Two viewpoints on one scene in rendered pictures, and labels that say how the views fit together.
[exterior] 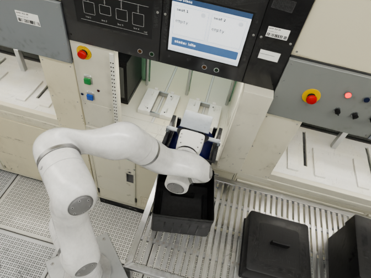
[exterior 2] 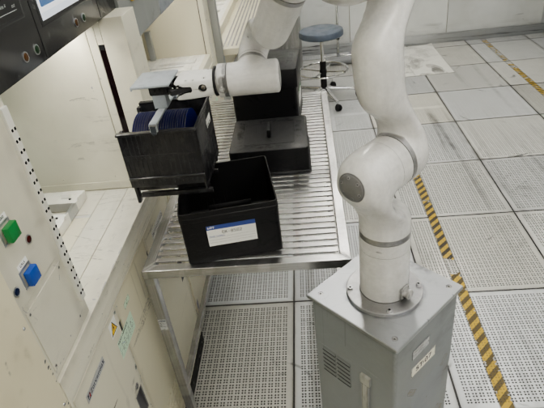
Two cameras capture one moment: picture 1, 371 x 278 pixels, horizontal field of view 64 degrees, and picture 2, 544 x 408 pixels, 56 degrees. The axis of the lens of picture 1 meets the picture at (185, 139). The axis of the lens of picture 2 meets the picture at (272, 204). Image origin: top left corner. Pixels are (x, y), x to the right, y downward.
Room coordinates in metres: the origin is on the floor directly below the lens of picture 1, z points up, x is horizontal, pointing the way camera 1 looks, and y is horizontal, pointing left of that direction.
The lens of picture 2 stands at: (0.58, 1.25, 1.67)
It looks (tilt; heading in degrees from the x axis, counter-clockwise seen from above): 33 degrees down; 271
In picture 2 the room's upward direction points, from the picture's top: 7 degrees counter-clockwise
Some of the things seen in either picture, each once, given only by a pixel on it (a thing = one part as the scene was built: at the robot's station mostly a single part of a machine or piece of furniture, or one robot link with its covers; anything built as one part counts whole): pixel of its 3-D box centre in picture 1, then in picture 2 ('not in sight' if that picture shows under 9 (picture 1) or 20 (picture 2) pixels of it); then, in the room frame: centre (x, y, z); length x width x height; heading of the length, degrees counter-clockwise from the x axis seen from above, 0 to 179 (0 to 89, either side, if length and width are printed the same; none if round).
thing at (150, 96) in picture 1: (159, 103); not in sight; (1.33, 0.20, 0.89); 0.22 x 0.21 x 0.04; 175
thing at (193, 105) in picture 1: (202, 114); (40, 213); (1.30, -0.07, 0.89); 0.22 x 0.21 x 0.04; 175
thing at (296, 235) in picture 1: (276, 248); (270, 141); (0.58, -0.51, 0.83); 0.29 x 0.29 x 0.13; 85
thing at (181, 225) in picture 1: (183, 199); (229, 207); (0.73, -0.04, 0.85); 0.28 x 0.28 x 0.17; 4
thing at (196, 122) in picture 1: (190, 145); (169, 134); (0.85, -0.03, 1.11); 0.24 x 0.20 x 0.32; 84
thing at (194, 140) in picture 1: (189, 144); (198, 82); (0.74, -0.02, 1.25); 0.11 x 0.10 x 0.07; 174
